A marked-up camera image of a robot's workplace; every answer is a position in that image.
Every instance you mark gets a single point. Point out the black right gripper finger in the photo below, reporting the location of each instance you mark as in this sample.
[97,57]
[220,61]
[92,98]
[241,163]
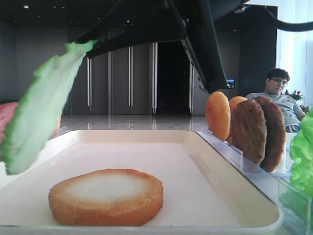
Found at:
[130,14]

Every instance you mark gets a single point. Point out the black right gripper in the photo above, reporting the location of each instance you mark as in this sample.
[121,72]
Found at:
[188,21]

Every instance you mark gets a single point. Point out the green lettuce leaf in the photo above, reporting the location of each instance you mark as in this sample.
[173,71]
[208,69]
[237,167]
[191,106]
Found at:
[36,115]
[301,151]

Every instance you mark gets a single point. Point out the front brown meat patty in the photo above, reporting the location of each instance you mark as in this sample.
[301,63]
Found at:
[248,130]

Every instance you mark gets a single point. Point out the brown meat patty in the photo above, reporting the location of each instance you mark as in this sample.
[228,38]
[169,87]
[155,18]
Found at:
[248,130]
[276,133]

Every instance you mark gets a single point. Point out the rear brown meat patty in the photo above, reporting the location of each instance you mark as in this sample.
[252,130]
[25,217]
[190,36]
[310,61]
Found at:
[276,133]

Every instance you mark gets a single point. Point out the round bread slice on tray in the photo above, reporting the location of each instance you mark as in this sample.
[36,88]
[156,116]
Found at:
[109,197]

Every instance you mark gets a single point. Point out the dark double door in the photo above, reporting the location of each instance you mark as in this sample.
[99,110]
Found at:
[118,82]

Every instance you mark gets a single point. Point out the front golden bun slice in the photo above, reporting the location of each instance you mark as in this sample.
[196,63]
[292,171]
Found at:
[218,115]

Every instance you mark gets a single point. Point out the golden bun slice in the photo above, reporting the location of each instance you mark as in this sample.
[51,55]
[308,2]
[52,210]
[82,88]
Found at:
[218,115]
[233,102]

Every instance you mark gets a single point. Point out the rear golden bun slice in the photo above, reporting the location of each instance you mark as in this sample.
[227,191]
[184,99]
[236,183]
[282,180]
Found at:
[233,102]

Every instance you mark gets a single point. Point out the seated man with glasses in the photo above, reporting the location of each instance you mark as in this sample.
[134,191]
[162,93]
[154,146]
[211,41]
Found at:
[276,80]

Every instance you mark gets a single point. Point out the cream rectangular tray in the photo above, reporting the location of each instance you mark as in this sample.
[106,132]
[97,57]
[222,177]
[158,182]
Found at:
[203,193]

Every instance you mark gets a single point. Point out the small wall screen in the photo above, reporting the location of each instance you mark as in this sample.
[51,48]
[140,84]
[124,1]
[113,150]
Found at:
[230,83]

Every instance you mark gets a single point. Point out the right clear acrylic rack rail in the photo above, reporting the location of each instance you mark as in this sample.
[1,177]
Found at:
[273,185]

